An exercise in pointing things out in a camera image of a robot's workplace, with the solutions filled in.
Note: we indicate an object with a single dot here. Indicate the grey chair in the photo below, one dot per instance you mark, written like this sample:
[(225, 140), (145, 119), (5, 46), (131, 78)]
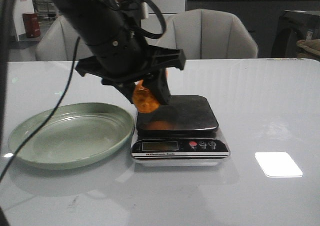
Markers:
[(208, 34), (58, 43)]

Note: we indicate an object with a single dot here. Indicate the red bin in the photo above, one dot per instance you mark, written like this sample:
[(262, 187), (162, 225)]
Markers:
[(31, 25)]

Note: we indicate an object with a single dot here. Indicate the white drawer cabinet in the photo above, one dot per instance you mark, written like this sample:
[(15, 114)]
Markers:
[(167, 8)]

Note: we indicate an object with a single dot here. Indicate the right grey chair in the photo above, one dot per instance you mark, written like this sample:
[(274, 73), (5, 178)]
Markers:
[(208, 34)]

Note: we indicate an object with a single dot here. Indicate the left grey chair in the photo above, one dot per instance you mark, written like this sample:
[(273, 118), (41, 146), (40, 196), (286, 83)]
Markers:
[(58, 43)]

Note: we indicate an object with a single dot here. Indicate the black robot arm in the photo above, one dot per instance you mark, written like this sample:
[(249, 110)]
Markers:
[(109, 11)]

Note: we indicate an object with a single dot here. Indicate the green plate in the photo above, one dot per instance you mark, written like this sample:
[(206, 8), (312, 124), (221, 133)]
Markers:
[(77, 135)]

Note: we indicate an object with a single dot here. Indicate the dark appliance at right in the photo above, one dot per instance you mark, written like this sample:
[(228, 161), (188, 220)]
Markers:
[(292, 27)]

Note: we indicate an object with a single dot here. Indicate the digital kitchen scale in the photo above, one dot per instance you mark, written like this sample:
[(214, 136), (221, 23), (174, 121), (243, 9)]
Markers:
[(184, 132)]

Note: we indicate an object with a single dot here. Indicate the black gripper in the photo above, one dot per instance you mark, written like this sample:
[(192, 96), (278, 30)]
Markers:
[(121, 57)]

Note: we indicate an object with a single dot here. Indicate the beige cushion at right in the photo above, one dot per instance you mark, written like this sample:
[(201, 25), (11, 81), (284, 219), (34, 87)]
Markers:
[(309, 49)]

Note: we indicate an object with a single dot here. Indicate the orange corn cob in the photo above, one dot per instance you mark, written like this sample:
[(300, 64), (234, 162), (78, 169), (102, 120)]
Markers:
[(143, 99)]

